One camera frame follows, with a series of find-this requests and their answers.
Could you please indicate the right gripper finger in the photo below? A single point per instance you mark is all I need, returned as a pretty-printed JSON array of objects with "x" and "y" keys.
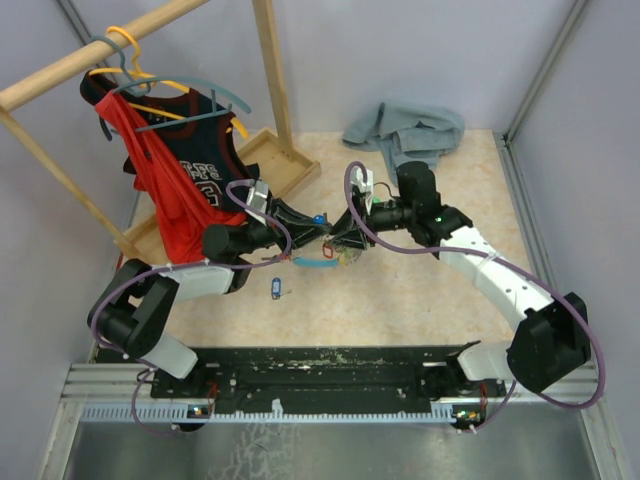
[
  {"x": 354, "y": 239},
  {"x": 346, "y": 224}
]

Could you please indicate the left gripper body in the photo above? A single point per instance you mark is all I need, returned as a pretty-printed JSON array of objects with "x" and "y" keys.
[{"x": 270, "y": 212}]

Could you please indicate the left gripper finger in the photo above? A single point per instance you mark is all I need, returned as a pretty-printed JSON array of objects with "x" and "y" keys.
[
  {"x": 304, "y": 236},
  {"x": 295, "y": 221}
]

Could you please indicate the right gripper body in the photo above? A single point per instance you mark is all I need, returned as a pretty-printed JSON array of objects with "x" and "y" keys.
[{"x": 364, "y": 213}]

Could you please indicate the key with red tag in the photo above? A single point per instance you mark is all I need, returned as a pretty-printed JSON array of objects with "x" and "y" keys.
[{"x": 277, "y": 258}]

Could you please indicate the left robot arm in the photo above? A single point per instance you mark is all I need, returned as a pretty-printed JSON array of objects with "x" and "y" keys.
[{"x": 130, "y": 316}]

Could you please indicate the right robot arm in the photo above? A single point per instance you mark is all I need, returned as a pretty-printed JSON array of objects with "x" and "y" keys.
[{"x": 549, "y": 341}]

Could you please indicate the wooden clothes rack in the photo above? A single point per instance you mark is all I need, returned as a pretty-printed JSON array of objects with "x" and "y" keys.
[{"x": 281, "y": 166}]

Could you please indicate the light blue denim cloth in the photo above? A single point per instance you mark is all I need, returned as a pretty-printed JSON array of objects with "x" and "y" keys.
[{"x": 403, "y": 133}]

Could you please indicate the red shirt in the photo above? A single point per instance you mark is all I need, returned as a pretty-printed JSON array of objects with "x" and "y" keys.
[{"x": 182, "y": 212}]

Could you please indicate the navy basketball jersey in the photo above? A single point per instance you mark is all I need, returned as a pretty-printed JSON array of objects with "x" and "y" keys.
[{"x": 204, "y": 149}]

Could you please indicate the yellow clothes hanger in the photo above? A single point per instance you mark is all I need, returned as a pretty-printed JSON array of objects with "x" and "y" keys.
[{"x": 150, "y": 90}]

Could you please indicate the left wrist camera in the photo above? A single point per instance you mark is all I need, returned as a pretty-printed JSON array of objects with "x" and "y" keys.
[{"x": 258, "y": 196}]

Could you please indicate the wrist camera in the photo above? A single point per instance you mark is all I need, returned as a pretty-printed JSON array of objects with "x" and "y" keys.
[
  {"x": 258, "y": 196},
  {"x": 363, "y": 180}
]

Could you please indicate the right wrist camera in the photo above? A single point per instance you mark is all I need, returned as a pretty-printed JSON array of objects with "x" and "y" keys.
[{"x": 363, "y": 180}]

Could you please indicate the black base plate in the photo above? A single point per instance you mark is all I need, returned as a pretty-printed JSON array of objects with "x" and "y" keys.
[{"x": 350, "y": 402}]

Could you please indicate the white cable duct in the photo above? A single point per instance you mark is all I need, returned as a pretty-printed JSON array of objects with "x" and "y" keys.
[{"x": 188, "y": 413}]

